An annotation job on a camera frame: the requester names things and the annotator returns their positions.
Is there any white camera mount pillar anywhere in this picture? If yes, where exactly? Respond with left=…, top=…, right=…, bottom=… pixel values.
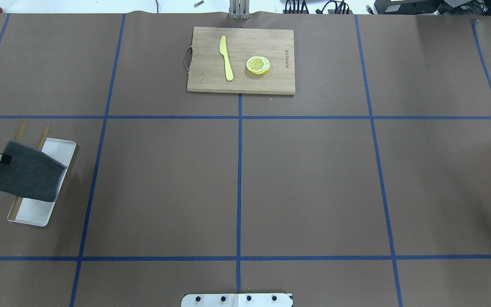
left=181, top=293, right=294, bottom=307

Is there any dark grey cloth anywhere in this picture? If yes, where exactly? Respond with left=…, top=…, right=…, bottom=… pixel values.
left=0, top=141, right=67, bottom=202

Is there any yellow plastic knife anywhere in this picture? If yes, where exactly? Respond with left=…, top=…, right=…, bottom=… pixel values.
left=219, top=35, right=234, bottom=81

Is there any yellow lemon slice toy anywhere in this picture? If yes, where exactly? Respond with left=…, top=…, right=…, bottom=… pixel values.
left=246, top=56, right=271, bottom=75

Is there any white rectangular tray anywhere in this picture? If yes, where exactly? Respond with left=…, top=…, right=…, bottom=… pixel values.
left=6, top=137, right=77, bottom=227

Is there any wooden cutting board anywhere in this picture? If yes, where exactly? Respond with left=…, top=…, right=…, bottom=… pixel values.
left=187, top=26, right=296, bottom=96

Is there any aluminium frame post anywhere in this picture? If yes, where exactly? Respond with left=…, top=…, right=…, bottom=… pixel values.
left=228, top=0, right=251, bottom=20

